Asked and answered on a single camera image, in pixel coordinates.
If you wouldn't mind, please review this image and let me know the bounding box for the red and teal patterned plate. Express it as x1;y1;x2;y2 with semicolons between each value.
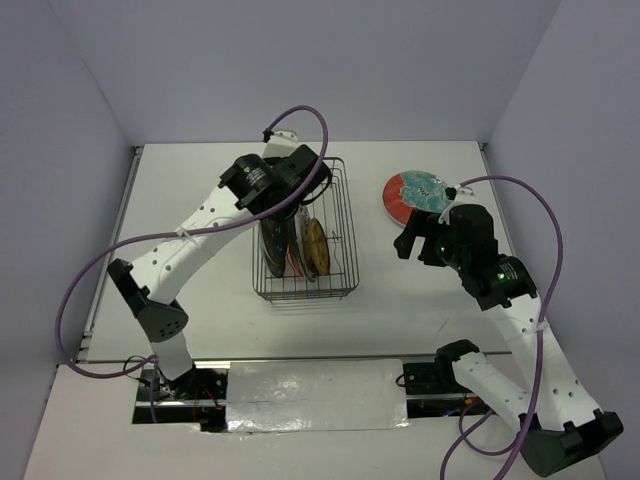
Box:
382;170;451;226

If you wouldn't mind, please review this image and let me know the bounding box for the dark teal blossom plate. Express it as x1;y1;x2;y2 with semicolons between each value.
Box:
259;218;290;278

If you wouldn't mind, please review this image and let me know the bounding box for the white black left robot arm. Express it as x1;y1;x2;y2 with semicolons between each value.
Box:
108;145;331;399

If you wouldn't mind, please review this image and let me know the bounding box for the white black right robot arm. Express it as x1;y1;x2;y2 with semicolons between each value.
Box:
394;204;623;477

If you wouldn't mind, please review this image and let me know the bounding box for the blue floral white plate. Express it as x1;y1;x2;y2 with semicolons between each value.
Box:
294;206;318;283

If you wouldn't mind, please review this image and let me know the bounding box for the yellow rimmed patterned plate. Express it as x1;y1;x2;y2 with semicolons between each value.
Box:
307;218;330;276

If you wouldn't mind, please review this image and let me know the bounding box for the orange red plate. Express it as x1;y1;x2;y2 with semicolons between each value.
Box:
287;241;303;277

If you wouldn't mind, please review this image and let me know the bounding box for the silver foil tape panel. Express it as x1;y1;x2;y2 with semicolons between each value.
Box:
225;359;409;433

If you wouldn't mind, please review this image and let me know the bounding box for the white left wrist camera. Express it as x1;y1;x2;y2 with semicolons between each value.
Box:
262;130;299;159

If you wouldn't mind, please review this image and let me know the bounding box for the grey wire dish rack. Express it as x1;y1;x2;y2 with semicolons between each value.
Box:
252;157;360;302

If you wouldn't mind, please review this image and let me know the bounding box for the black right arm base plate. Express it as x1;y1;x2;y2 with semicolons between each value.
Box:
402;362;447;396

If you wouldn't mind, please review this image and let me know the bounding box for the aluminium table edge rail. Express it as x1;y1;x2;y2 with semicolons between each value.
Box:
82;144;144;361

